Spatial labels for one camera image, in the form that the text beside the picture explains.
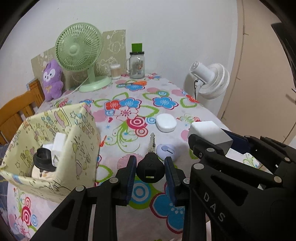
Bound floral tablecloth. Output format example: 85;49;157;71
6;74;224;240

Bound purple plush bunny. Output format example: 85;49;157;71
42;59;64;102

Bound beige cartoon board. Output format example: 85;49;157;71
31;30;126;90

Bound orange handled scissors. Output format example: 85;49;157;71
126;80;147;86

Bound white standing fan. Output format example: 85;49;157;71
190;61;230;100

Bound white 45W charger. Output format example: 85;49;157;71
51;133;67;167

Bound green cup on jar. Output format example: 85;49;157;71
132;43;142;53

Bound white remote control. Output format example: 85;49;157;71
42;143;53;151

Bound white oval earbud case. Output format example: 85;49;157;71
156;113;177;133

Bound yellow patterned storage box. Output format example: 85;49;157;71
1;103;101;203

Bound lavender round tape measure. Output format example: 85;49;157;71
156;144;179;161

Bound white square charger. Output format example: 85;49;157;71
188;121;233;154

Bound cotton swab container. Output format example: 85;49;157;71
110;64;121;79

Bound wooden chair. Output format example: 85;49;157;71
0;79;45;145

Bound glass mason jar mug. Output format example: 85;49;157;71
126;52;145;79

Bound black round lens cap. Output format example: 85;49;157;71
33;148;56;172

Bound beige door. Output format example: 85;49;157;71
219;1;295;144

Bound green desk fan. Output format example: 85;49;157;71
55;23;111;92

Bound round cream compact mirror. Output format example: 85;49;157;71
31;166;55;180

